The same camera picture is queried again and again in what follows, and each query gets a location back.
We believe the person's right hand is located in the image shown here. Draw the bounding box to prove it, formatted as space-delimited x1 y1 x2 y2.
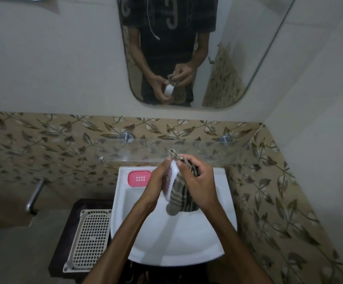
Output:
176 153 220 215

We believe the person's left hand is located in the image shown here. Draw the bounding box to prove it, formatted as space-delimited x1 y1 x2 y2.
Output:
141 157 174 212

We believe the white soap dish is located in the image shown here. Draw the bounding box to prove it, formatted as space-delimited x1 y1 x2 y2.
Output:
162 159 180 202

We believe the pink soap dish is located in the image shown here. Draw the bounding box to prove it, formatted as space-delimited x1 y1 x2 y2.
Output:
127 170 153 188

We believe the checkered cleaning cloth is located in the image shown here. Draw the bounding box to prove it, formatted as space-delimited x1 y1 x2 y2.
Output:
165 149 201 216

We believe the white wash basin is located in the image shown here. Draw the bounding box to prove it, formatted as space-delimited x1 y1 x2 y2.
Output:
110 166 238 267

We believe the person's left forearm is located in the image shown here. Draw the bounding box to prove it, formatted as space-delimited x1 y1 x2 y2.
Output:
82 202 157 284

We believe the person's right forearm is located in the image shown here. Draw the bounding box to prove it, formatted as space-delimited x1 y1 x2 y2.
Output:
201 202 274 284

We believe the clear glass shelf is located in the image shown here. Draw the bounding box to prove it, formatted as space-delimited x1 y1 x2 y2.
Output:
97 138 252 166

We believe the white plastic perforated basket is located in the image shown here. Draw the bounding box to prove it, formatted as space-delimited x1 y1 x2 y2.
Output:
63 209 113 273

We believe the dark stool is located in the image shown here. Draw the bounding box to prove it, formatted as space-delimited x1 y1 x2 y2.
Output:
48 199 114 281

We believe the chrome wall tap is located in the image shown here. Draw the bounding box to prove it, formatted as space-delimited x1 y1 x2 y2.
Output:
25 177 49 216

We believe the rounded wall mirror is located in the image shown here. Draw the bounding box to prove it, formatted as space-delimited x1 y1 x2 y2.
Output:
117 0 298 110

